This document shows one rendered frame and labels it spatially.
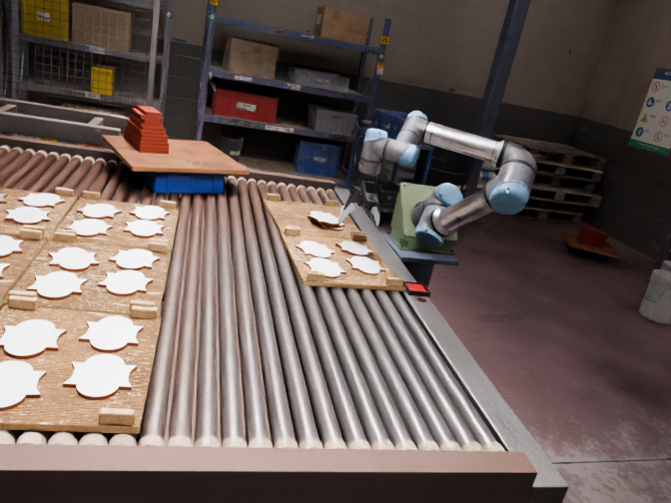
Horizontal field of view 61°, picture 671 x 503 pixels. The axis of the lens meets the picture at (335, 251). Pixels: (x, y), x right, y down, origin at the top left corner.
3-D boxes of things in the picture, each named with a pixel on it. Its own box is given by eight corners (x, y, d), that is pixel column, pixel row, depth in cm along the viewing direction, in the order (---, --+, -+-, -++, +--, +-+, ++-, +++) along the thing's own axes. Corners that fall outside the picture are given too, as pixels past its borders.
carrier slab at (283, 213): (337, 209, 260) (337, 206, 260) (366, 244, 225) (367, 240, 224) (263, 202, 249) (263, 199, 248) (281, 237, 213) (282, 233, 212)
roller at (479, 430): (334, 197, 294) (334, 188, 292) (511, 476, 119) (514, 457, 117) (324, 197, 294) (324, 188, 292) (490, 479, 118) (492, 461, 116)
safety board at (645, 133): (627, 144, 683) (657, 66, 651) (666, 157, 629) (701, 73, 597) (626, 144, 683) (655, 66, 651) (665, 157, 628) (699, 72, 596)
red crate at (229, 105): (269, 117, 645) (273, 92, 635) (275, 125, 605) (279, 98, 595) (210, 108, 625) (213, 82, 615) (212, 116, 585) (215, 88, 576)
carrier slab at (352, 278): (366, 244, 224) (367, 241, 223) (404, 291, 187) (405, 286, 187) (280, 237, 213) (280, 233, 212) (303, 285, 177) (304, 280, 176)
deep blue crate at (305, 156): (332, 170, 686) (337, 139, 673) (337, 179, 649) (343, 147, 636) (292, 164, 674) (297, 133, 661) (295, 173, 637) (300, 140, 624)
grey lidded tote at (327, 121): (343, 130, 667) (347, 109, 659) (354, 137, 636) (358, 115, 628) (303, 124, 648) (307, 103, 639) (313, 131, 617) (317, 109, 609)
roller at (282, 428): (245, 186, 283) (247, 177, 281) (299, 477, 107) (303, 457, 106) (236, 185, 282) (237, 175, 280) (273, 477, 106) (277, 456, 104)
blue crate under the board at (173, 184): (198, 173, 271) (201, 153, 268) (225, 194, 248) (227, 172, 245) (132, 171, 254) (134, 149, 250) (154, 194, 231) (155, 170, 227)
